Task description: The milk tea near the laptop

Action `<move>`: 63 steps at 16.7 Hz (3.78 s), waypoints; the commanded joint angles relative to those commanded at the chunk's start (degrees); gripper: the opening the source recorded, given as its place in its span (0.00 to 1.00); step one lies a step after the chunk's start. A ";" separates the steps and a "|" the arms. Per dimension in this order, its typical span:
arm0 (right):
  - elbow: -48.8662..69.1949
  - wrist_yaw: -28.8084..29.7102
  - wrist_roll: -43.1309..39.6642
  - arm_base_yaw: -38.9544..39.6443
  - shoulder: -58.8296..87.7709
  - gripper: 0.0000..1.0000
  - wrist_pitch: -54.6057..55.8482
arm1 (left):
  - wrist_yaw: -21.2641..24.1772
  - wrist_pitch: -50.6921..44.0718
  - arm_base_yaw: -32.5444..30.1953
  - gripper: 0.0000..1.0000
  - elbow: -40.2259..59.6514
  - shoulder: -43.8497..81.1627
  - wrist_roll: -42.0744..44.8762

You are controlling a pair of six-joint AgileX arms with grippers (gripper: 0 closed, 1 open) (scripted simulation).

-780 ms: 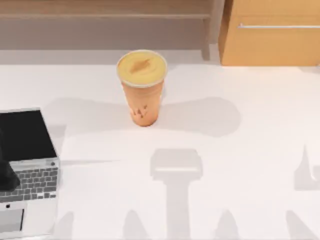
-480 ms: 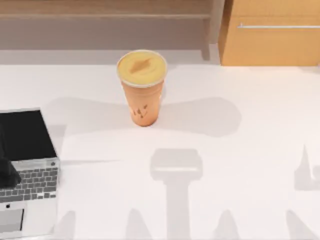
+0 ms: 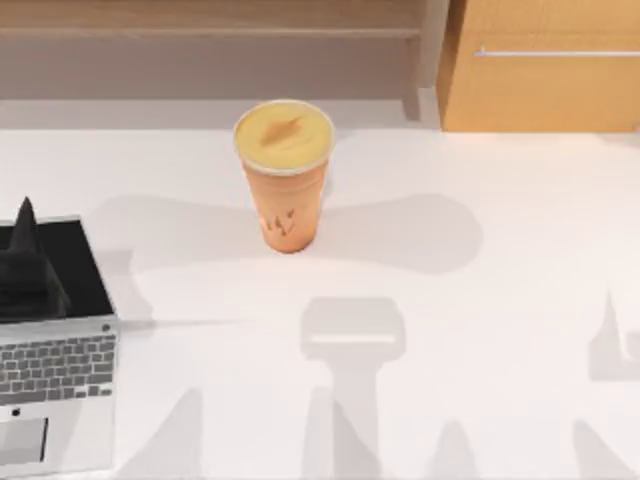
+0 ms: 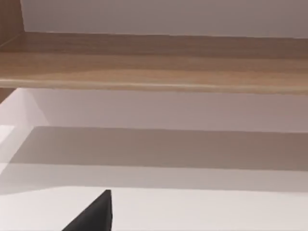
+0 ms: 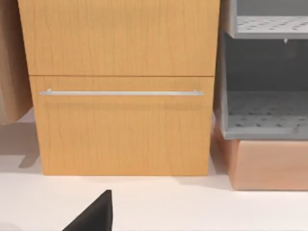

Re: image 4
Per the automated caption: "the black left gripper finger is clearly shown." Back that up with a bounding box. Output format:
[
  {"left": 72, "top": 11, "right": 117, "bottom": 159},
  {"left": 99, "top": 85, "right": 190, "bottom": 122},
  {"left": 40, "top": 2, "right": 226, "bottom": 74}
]
[{"left": 61, "top": 189, "right": 113, "bottom": 231}]

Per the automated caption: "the wooden open shelf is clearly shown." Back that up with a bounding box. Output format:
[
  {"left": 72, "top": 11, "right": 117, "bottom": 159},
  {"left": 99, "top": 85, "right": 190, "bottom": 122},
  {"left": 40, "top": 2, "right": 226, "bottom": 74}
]
[{"left": 0, "top": 0, "right": 308, "bottom": 104}]

